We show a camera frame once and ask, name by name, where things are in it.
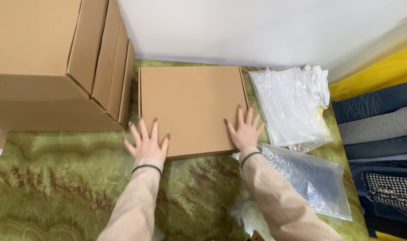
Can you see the brown cardboard mailer box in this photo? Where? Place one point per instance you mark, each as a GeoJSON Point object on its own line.
{"type": "Point", "coordinates": [190, 107]}

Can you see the stack of clear plastic bags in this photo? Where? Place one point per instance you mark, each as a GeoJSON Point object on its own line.
{"type": "Point", "coordinates": [288, 107]}

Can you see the dark blue folded garment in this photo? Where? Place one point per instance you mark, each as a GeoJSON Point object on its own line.
{"type": "Point", "coordinates": [380, 149]}

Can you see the blue denim garment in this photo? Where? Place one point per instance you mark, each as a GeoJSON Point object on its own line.
{"type": "Point", "coordinates": [374, 100]}

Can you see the yellow fabric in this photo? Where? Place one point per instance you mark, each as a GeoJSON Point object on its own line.
{"type": "Point", "coordinates": [377, 73]}

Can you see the grey folded garment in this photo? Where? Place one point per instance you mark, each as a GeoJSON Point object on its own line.
{"type": "Point", "coordinates": [380, 127]}

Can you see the clear bag with dark garment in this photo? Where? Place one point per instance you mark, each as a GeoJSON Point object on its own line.
{"type": "Point", "coordinates": [310, 180]}

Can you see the large brown cardboard carton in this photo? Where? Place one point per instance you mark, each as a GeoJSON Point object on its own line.
{"type": "Point", "coordinates": [33, 67]}

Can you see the stack of flat folded cartons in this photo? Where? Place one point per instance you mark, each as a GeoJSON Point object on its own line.
{"type": "Point", "coordinates": [118, 67]}

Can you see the person's right hand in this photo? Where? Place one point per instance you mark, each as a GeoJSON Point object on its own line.
{"type": "Point", "coordinates": [246, 135]}

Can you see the person's left hand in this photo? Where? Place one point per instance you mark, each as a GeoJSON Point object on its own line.
{"type": "Point", "coordinates": [148, 147]}

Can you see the black white houndstooth garment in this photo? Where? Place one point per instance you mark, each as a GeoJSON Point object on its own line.
{"type": "Point", "coordinates": [392, 192]}

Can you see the white crumpled cloth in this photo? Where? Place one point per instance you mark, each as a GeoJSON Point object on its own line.
{"type": "Point", "coordinates": [319, 83]}

